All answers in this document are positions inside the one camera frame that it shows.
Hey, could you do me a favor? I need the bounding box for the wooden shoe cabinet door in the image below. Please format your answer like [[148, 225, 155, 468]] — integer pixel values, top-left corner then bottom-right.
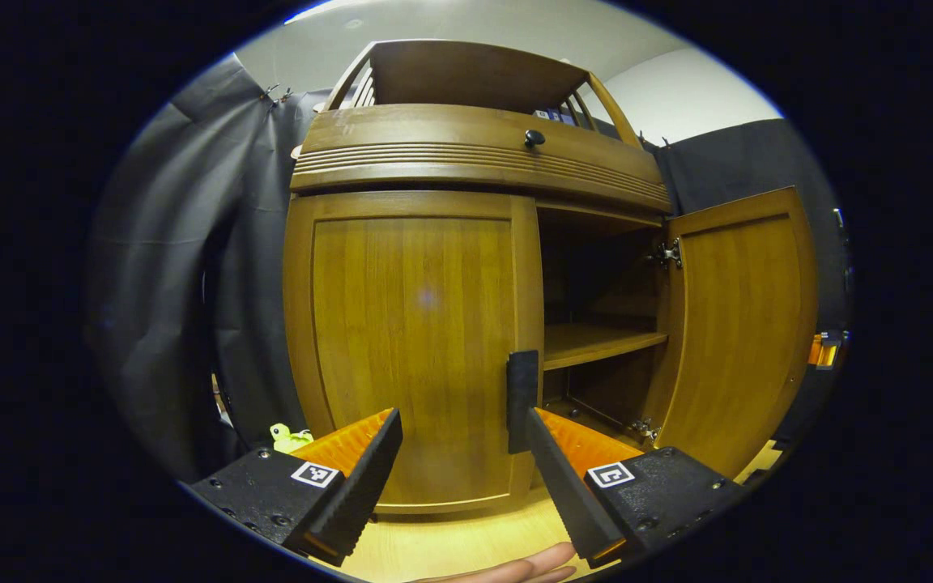
[[643, 186, 820, 480], [283, 190, 546, 516]]

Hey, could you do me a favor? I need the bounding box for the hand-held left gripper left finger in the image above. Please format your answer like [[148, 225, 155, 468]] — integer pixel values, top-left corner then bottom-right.
[[183, 408, 403, 568]]

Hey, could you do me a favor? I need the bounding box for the black backdrop cloth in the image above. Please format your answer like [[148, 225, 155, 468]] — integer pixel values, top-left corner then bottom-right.
[[82, 53, 852, 487]]

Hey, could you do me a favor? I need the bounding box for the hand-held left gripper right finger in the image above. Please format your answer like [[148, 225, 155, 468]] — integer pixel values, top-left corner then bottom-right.
[[525, 408, 759, 570]]

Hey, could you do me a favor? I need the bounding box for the green frog toy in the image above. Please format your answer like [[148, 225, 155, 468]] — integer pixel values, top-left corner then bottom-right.
[[270, 422, 315, 455]]

